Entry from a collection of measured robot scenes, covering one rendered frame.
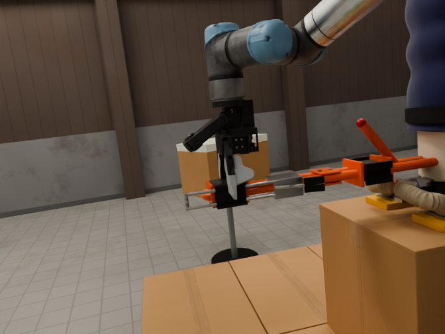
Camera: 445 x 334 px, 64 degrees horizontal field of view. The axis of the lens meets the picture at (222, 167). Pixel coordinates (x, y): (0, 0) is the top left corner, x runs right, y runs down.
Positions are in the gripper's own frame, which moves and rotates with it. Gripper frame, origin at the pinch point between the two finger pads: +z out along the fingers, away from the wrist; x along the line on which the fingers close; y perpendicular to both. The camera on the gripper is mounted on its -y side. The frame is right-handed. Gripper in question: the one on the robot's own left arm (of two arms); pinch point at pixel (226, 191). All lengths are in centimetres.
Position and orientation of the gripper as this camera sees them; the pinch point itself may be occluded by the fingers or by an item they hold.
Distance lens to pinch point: 80.4
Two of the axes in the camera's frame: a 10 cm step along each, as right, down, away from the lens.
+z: 1.0, 9.8, 1.7
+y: 9.8, -1.3, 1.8
